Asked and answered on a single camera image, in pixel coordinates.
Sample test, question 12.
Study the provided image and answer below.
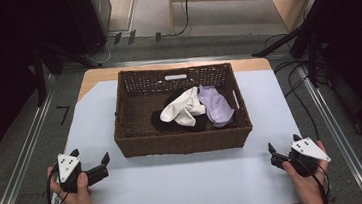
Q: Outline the white sock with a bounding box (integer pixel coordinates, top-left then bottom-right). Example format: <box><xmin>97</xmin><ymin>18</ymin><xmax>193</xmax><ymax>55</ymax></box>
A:
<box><xmin>157</xmin><ymin>85</ymin><xmax>208</xmax><ymax>130</ymax></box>

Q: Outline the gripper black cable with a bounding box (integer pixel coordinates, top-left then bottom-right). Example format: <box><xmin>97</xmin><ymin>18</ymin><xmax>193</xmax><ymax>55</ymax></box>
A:
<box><xmin>42</xmin><ymin>163</ymin><xmax>66</xmax><ymax>204</ymax></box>
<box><xmin>294</xmin><ymin>153</ymin><xmax>333</xmax><ymax>204</ymax></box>

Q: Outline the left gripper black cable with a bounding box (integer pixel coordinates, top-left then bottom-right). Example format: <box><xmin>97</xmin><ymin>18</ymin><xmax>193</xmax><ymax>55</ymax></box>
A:
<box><xmin>42</xmin><ymin>163</ymin><xmax>66</xmax><ymax>204</ymax></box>

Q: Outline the dark cabinet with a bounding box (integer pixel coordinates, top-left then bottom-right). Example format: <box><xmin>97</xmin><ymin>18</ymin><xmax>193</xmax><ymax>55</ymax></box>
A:
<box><xmin>66</xmin><ymin>0</ymin><xmax>117</xmax><ymax>56</ymax></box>

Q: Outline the person's right hand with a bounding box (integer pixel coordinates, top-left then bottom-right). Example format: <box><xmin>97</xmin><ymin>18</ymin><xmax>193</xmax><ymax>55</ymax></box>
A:
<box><xmin>280</xmin><ymin>139</ymin><xmax>333</xmax><ymax>204</ymax></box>

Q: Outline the brown wicker basket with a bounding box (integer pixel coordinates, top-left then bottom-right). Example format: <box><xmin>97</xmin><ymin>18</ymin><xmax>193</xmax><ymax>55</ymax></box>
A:
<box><xmin>107</xmin><ymin>59</ymin><xmax>256</xmax><ymax>161</ymax></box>

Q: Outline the black tripod stand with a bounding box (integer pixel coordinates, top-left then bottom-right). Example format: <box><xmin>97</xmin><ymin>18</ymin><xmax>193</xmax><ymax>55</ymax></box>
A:
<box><xmin>26</xmin><ymin>35</ymin><xmax>107</xmax><ymax>108</ymax></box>
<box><xmin>247</xmin><ymin>4</ymin><xmax>329</xmax><ymax>95</ymax></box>

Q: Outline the white table mat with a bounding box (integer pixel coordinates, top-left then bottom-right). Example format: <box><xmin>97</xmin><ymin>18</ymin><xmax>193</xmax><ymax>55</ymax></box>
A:
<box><xmin>32</xmin><ymin>62</ymin><xmax>309</xmax><ymax>204</ymax></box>

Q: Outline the lavender sock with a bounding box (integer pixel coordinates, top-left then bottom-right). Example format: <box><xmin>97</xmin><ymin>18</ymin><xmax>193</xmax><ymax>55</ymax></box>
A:
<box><xmin>197</xmin><ymin>82</ymin><xmax>238</xmax><ymax>130</ymax></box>

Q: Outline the person's left hand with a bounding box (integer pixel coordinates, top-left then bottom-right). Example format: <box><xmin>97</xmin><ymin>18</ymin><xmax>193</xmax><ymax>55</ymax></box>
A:
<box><xmin>46</xmin><ymin>161</ymin><xmax>94</xmax><ymax>204</ymax></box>

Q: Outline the black sock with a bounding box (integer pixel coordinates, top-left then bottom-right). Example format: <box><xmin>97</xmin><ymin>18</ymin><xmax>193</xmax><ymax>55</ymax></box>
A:
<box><xmin>148</xmin><ymin>85</ymin><xmax>210</xmax><ymax>137</ymax></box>

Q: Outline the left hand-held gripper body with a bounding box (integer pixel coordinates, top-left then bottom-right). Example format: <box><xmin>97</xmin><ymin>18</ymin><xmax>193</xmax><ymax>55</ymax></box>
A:
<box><xmin>55</xmin><ymin>148</ymin><xmax>111</xmax><ymax>196</ymax></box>

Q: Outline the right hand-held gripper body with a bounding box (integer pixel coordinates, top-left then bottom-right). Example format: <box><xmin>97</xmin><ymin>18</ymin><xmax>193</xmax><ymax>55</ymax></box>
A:
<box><xmin>268</xmin><ymin>135</ymin><xmax>333</xmax><ymax>182</ymax></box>

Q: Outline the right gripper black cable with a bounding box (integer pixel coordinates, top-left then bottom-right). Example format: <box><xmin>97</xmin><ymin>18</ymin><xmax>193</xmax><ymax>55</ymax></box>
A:
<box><xmin>294</xmin><ymin>153</ymin><xmax>333</xmax><ymax>204</ymax></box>

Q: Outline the black hanging cable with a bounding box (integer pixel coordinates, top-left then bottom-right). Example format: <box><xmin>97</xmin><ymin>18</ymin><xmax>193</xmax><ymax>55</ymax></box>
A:
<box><xmin>167</xmin><ymin>0</ymin><xmax>195</xmax><ymax>38</ymax></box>

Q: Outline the black floor cable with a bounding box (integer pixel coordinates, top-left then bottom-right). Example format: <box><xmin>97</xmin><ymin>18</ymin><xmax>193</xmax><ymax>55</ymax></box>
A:
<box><xmin>262</xmin><ymin>29</ymin><xmax>337</xmax><ymax>145</ymax></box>

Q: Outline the white floor cable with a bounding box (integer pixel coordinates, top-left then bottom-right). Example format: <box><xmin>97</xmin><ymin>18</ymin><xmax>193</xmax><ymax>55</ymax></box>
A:
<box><xmin>84</xmin><ymin>36</ymin><xmax>120</xmax><ymax>66</ymax></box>

